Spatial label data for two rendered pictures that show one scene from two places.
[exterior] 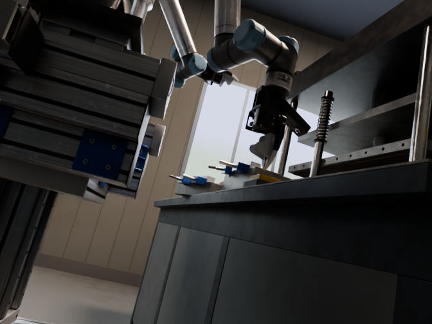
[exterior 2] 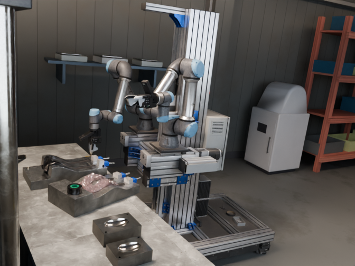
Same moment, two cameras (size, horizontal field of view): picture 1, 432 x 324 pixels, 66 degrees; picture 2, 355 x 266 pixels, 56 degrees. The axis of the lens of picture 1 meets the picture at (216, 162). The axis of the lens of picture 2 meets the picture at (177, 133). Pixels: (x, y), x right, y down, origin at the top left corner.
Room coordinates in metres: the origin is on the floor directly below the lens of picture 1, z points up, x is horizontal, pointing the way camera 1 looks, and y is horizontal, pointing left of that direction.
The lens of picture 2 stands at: (3.43, -0.33, 1.75)
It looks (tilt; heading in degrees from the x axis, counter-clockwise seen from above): 14 degrees down; 161
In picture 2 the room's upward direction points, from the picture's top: 6 degrees clockwise
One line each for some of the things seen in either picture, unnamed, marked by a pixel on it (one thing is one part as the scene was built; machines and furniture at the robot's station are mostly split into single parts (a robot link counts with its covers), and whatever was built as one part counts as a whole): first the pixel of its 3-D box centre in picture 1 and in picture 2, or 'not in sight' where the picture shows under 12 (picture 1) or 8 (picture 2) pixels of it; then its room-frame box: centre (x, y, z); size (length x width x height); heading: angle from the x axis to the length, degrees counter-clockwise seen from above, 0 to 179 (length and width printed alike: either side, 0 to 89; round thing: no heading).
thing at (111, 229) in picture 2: not in sight; (117, 228); (1.93, -0.07, 0.83); 0.20 x 0.15 x 0.07; 106
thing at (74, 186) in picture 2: not in sight; (74, 189); (1.63, -0.27, 0.93); 0.08 x 0.08 x 0.04
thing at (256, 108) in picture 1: (269, 112); (94, 135); (0.83, -0.11, 1.01); 0.09 x 0.08 x 0.12; 106
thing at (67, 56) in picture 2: not in sight; (71, 56); (-0.58, -0.27, 1.52); 0.31 x 0.30 x 0.08; 99
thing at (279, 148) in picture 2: not in sight; (277, 126); (-0.95, 2.87, 0.69); 0.70 x 0.62 x 1.38; 99
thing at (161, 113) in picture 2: (180, 73); (161, 112); (1.42, 0.25, 1.33); 0.11 x 0.08 x 0.11; 34
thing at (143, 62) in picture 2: not in sight; (147, 62); (-0.72, 0.63, 1.52); 0.32 x 0.31 x 0.08; 99
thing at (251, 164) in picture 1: (238, 167); (100, 159); (1.04, -0.07, 0.89); 0.13 x 0.05 x 0.05; 106
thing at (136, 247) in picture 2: not in sight; (129, 252); (2.13, -0.05, 0.83); 0.17 x 0.13 x 0.06; 106
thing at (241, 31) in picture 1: (252, 44); (105, 115); (0.79, -0.02, 1.17); 0.11 x 0.11 x 0.08; 36
